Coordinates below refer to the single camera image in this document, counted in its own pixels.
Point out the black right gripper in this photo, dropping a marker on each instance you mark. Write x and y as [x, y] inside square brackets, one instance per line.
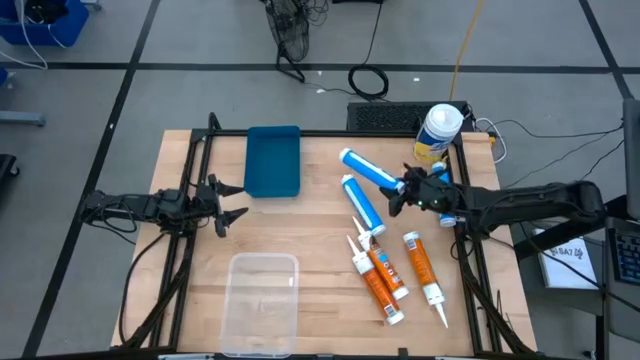
[430, 194]

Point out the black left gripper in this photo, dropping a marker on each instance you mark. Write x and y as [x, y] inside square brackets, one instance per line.
[204, 205]

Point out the orange sealant caulk tube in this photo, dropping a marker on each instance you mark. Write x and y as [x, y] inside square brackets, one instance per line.
[385, 265]
[377, 287]
[422, 265]

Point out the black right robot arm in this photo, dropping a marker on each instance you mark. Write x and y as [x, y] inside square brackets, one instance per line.
[540, 200]

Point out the Lysol wipes canister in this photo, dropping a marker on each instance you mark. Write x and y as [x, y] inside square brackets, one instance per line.
[437, 132]

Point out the blue plastic tray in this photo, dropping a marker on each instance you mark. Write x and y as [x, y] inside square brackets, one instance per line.
[272, 162]

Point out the black perforated computer case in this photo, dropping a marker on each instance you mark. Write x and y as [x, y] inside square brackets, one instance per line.
[380, 117]

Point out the clear plastic container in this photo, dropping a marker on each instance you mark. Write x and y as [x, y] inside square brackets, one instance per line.
[260, 305]

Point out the white printed notebook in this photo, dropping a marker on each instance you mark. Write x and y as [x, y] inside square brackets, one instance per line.
[565, 265]

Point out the grey metal bar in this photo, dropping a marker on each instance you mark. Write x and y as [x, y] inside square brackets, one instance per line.
[20, 118]

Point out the grey monitor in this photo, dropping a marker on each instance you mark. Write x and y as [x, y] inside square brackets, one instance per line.
[632, 160]

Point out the black keyboard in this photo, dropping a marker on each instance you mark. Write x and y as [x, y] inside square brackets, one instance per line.
[627, 255]

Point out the blue plastic bin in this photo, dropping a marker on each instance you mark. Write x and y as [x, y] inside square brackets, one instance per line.
[65, 30]

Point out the dark grey desk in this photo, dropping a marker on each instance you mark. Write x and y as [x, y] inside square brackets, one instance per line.
[620, 305]

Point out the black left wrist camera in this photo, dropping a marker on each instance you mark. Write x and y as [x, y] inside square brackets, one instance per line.
[172, 202]

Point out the black aluminium table frame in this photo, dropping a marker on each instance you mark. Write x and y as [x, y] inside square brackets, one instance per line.
[325, 133]

